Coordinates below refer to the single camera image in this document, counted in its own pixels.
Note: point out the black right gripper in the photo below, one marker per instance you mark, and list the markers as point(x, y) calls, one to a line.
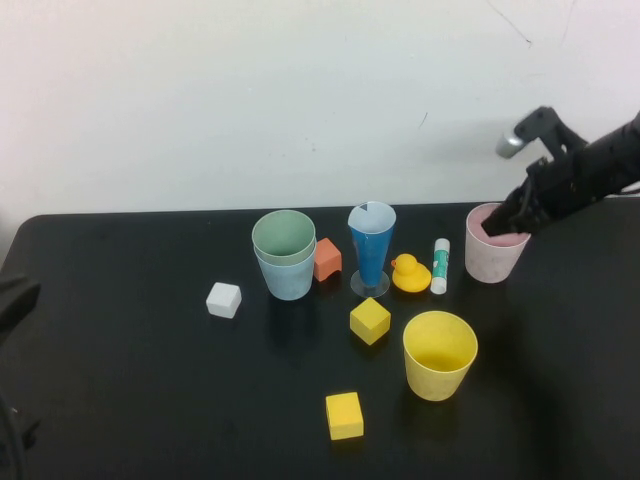
point(555, 190)

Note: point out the pink plastic cup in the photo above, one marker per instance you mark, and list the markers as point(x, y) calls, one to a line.
point(487, 262)

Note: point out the yellow plastic cup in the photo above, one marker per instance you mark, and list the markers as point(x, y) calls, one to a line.
point(437, 382)

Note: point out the light green plastic cup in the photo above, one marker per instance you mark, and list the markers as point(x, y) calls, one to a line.
point(282, 235)

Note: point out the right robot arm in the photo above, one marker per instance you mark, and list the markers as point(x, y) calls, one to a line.
point(617, 155)

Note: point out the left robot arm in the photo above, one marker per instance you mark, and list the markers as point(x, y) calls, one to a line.
point(17, 300)

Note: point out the white green glue stick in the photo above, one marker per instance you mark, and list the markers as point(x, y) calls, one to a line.
point(440, 265)

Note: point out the yellow rubber duck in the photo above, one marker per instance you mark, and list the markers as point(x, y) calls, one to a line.
point(411, 277)

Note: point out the blue conical paper cup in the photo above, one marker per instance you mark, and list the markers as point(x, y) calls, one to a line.
point(370, 260)

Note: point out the yellow wooden cube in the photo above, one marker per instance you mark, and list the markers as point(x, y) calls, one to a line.
point(370, 320)
point(344, 415)

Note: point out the orange arch block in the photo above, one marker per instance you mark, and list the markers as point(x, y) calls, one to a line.
point(330, 257)

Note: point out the light blue plastic cup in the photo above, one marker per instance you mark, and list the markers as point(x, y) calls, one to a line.
point(290, 280)

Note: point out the white cube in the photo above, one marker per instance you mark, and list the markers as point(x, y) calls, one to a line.
point(223, 299)

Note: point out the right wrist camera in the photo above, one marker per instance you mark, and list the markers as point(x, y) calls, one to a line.
point(537, 127)

